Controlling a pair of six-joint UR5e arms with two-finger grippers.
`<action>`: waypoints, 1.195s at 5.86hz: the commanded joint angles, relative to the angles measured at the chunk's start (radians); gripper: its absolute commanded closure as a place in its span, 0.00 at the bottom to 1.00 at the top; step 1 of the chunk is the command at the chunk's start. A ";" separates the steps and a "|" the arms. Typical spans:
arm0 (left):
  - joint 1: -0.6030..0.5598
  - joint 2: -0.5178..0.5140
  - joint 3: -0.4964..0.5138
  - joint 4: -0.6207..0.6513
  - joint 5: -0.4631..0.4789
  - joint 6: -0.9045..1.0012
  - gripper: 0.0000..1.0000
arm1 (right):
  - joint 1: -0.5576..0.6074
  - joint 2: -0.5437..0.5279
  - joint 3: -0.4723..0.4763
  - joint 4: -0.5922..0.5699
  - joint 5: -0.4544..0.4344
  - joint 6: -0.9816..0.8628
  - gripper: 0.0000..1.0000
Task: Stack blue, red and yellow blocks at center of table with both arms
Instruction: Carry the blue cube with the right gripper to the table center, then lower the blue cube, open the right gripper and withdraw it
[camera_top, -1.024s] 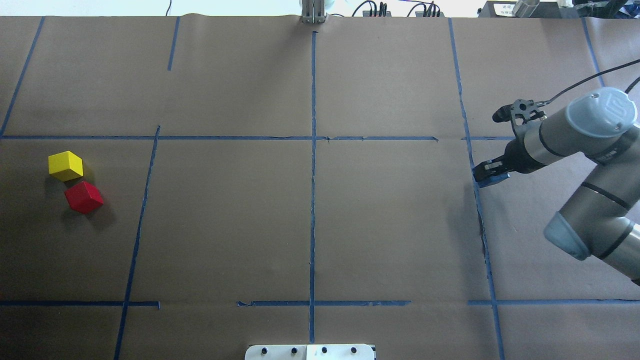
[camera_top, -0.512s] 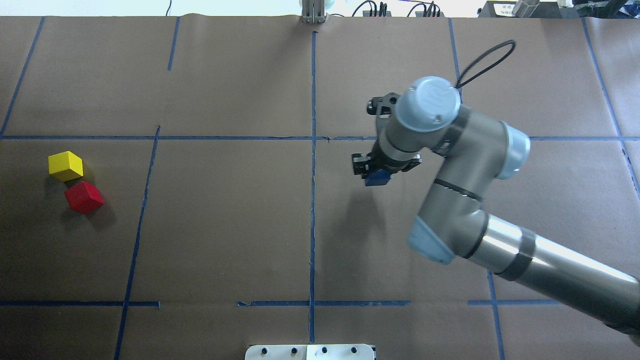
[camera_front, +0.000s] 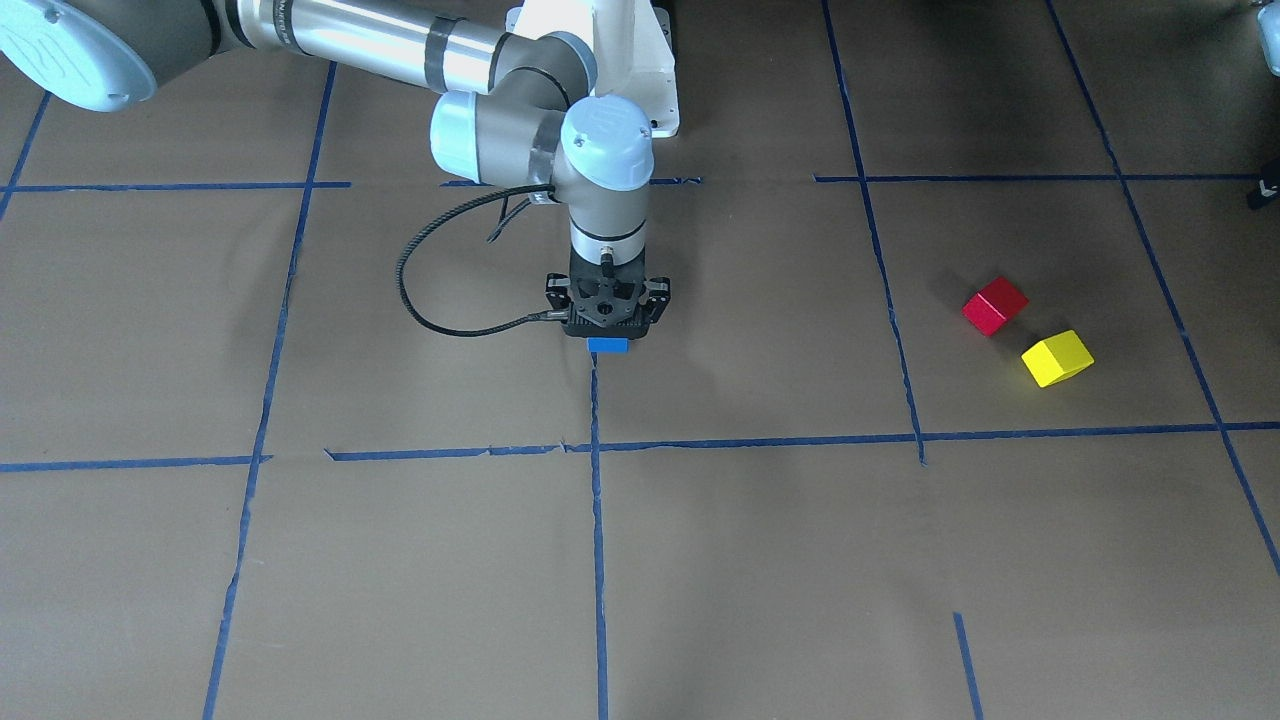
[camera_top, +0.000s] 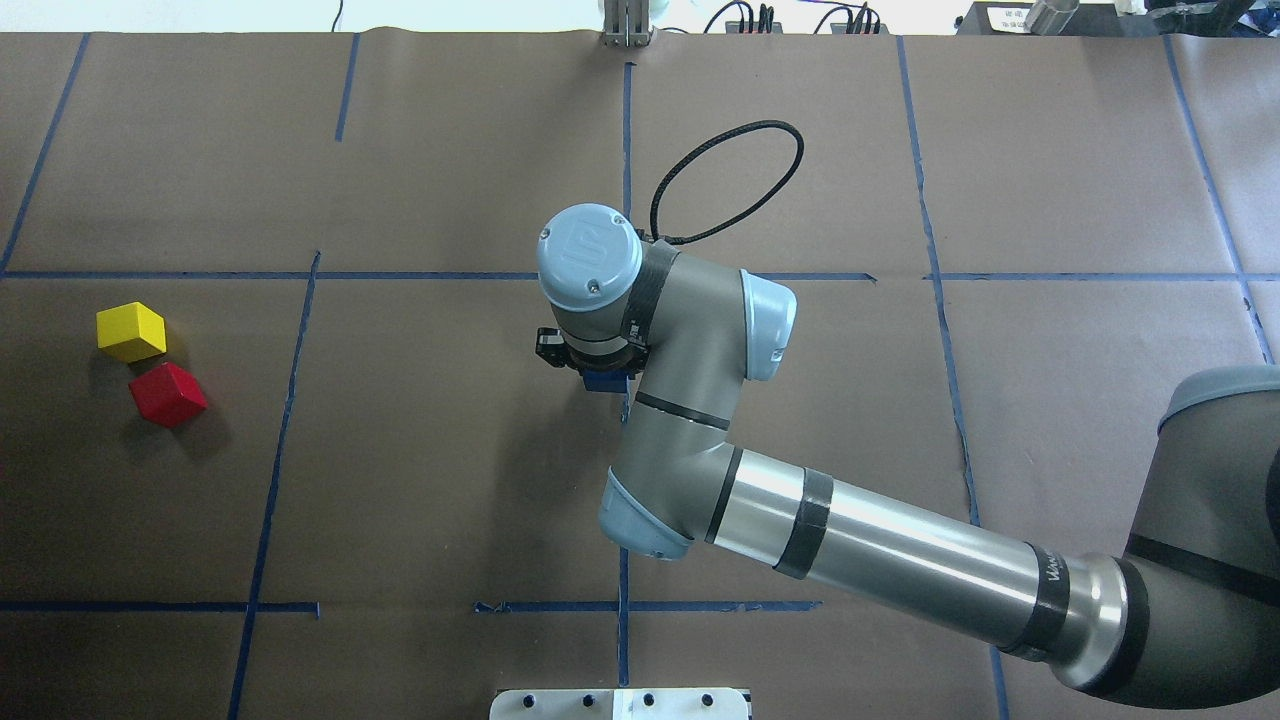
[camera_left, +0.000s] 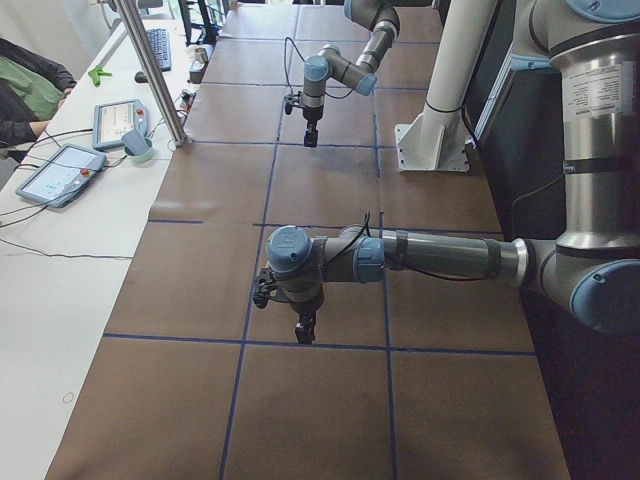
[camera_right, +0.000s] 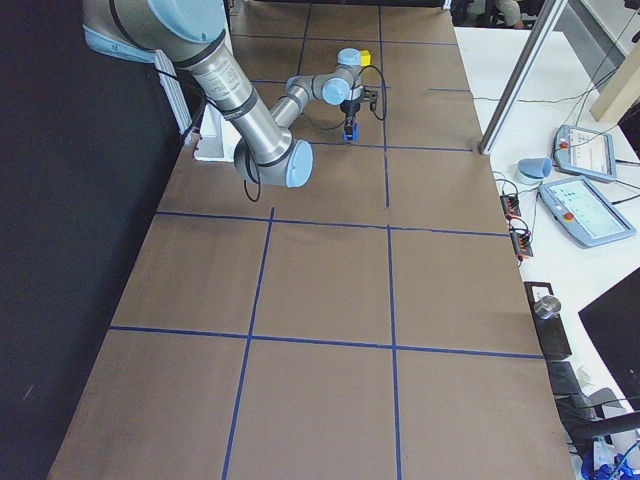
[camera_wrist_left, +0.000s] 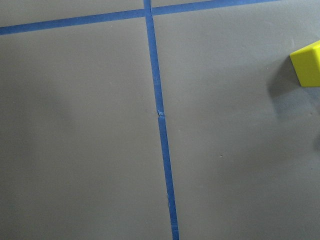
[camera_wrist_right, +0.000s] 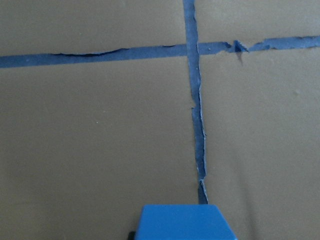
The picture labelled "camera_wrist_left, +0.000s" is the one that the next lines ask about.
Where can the yellow wooden block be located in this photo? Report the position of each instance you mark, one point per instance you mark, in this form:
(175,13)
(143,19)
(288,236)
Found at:
(306,63)

